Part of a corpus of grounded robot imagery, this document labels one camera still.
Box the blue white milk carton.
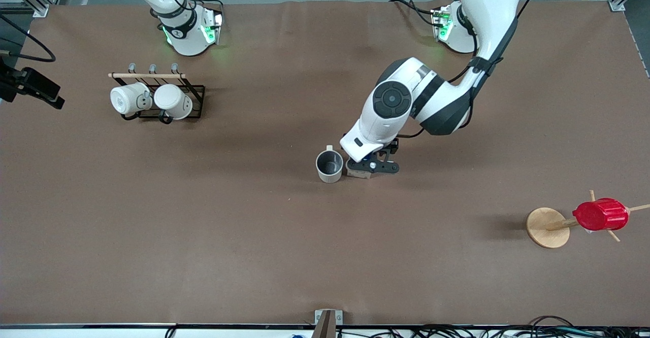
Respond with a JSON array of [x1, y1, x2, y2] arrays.
[[346, 161, 376, 180]]

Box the grey ceramic mug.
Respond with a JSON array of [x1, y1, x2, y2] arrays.
[[316, 145, 345, 184]]

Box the red plastic cup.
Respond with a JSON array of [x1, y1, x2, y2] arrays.
[[572, 198, 629, 232]]

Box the white mug with printed face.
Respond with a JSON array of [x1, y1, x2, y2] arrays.
[[110, 82, 153, 116]]

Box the plain white mug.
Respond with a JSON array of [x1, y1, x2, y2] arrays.
[[154, 84, 193, 120]]

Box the wooden mug tree stand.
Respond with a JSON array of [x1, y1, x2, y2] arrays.
[[526, 190, 650, 249]]

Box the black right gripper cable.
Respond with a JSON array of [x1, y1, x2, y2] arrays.
[[0, 16, 56, 64]]

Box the black left arm base cable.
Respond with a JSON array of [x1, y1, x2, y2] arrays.
[[389, 0, 438, 28]]

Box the black wire mug rack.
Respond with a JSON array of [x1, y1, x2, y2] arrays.
[[108, 63, 206, 124]]

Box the grey metal camera bracket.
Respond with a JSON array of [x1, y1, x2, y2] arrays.
[[314, 309, 343, 338]]

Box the black cable bundle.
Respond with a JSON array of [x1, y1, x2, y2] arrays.
[[406, 316, 650, 338]]

